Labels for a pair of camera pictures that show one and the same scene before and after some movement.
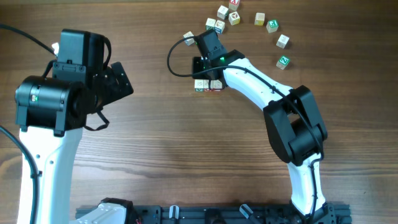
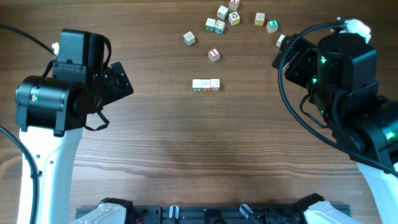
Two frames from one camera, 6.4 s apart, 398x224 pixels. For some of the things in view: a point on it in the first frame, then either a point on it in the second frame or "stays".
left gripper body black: (111, 86) stays
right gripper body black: (199, 65) → (305, 66)
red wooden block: (206, 86) stays
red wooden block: (216, 85) stays
